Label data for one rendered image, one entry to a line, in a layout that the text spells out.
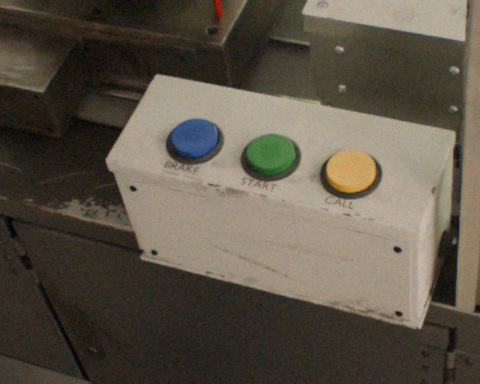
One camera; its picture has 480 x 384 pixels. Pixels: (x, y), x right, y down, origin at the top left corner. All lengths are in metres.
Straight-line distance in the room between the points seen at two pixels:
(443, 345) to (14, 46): 0.55
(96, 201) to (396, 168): 0.35
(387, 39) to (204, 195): 0.23
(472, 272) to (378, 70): 0.23
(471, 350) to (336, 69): 0.31
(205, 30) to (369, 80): 0.17
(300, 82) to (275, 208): 0.30
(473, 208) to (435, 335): 0.23
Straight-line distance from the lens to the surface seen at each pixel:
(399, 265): 0.89
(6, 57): 1.17
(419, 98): 1.05
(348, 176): 0.86
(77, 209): 1.10
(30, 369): 1.00
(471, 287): 0.94
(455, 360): 1.09
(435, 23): 0.99
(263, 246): 0.93
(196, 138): 0.91
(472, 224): 0.87
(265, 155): 0.88
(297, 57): 1.18
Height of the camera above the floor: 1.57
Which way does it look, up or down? 52 degrees down
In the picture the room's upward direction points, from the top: 12 degrees counter-clockwise
